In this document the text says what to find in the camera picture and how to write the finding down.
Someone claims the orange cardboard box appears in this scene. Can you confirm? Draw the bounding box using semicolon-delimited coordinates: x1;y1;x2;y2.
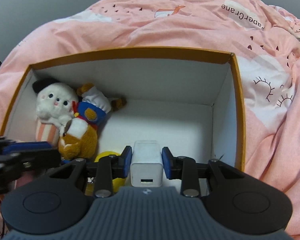
0;47;245;170

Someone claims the yellow round object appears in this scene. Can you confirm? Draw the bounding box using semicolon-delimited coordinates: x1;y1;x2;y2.
85;151;126;196

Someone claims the pink printed duvet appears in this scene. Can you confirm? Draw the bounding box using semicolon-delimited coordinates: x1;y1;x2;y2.
0;0;300;239

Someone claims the brown white dog plush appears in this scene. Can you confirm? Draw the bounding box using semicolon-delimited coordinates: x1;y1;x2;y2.
58;118;98;160

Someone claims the white bunny plush striped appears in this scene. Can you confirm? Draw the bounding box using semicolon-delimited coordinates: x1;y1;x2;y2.
32;78;78;146

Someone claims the white usb charger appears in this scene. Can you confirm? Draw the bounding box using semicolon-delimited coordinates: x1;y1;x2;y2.
130;140;164;187

